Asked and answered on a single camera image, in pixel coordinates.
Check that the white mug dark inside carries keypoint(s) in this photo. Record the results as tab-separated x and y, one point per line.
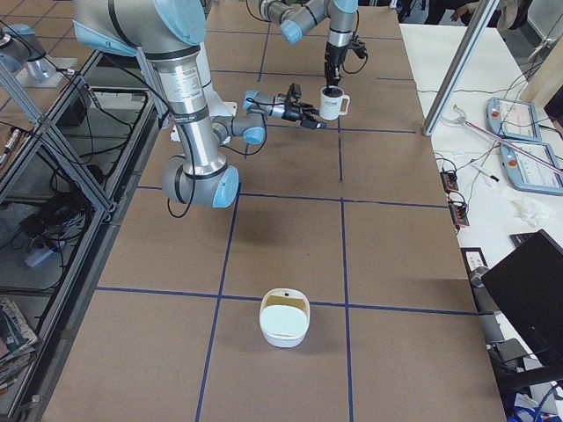
333	103

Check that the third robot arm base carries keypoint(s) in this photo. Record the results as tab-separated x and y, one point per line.
23	55

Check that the upper orange black electronics box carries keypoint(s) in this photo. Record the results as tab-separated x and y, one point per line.
449	181

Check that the orange black electronics box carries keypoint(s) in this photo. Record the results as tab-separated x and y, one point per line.
459	214
449	181

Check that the lower orange black electronics box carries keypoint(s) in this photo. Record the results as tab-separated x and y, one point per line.
459	214

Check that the upper teach pendant tablet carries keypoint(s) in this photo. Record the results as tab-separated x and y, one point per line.
511	119

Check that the teach pendant tablet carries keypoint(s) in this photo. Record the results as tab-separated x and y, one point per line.
532	167
511	119

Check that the white bin with swing lid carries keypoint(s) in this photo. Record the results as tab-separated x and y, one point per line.
284	317

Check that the lower teach pendant tablet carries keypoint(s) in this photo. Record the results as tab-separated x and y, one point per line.
532	167

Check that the crumpled white tissue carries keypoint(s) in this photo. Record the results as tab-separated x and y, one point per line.
532	212

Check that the black laptop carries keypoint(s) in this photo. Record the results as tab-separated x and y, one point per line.
527	288

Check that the stack of books magazines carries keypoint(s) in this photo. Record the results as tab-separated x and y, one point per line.
18	343

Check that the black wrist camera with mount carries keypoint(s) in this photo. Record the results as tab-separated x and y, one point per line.
359	48

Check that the aluminium frame post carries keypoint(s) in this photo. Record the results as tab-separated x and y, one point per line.
464	51

